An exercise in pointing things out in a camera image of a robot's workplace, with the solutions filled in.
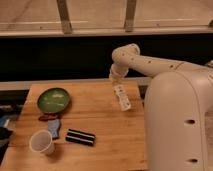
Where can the translucent plastic cup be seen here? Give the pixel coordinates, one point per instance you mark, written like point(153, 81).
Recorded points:
point(41, 142)

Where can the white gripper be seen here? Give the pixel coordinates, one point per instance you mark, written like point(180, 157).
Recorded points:
point(117, 73)

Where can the dark red object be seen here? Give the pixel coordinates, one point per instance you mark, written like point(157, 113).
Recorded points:
point(45, 118)

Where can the black white striped block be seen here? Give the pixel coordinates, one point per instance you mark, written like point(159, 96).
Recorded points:
point(80, 137)

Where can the white plastic bottle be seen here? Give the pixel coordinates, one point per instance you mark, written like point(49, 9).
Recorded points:
point(122, 97)

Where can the green bowl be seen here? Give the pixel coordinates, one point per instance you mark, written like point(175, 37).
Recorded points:
point(53, 100)

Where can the blue sponge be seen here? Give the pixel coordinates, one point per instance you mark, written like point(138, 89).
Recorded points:
point(54, 127)

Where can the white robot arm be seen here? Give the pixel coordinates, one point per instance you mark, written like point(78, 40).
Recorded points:
point(176, 101)

